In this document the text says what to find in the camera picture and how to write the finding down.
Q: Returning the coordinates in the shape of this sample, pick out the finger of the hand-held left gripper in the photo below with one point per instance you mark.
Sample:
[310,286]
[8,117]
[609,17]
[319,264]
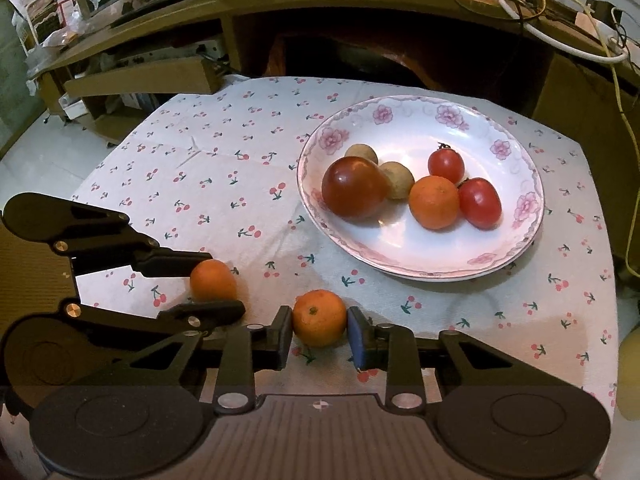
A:
[165,262]
[200,316]

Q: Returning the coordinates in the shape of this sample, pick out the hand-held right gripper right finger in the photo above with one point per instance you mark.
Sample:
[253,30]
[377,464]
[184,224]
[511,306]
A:
[356,335]

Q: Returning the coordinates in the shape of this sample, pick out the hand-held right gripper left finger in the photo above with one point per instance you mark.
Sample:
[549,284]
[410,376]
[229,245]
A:
[285,332]

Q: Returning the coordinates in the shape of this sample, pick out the small orange tangerine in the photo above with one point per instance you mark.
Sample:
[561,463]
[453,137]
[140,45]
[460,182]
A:
[213,281]
[319,317]
[434,202]

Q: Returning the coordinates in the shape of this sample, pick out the white floral plate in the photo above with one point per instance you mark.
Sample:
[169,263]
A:
[435,252]

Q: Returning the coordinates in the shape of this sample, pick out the large dark red tomato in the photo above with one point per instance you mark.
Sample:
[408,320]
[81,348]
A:
[355,187]

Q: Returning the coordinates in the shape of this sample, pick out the brown longan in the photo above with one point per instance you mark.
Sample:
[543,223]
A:
[361,152]
[401,181]

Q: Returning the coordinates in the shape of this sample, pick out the small red tomato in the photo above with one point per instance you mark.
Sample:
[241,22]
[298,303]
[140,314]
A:
[446,165]
[480,203]

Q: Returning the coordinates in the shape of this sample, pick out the cherry print tablecloth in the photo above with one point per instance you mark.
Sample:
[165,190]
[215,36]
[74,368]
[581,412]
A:
[225,160]

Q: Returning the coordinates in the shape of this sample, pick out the wooden desk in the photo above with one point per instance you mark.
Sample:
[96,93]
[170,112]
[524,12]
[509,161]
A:
[300,5]

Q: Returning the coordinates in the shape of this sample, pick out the white power strip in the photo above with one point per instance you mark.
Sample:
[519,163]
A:
[597,25]

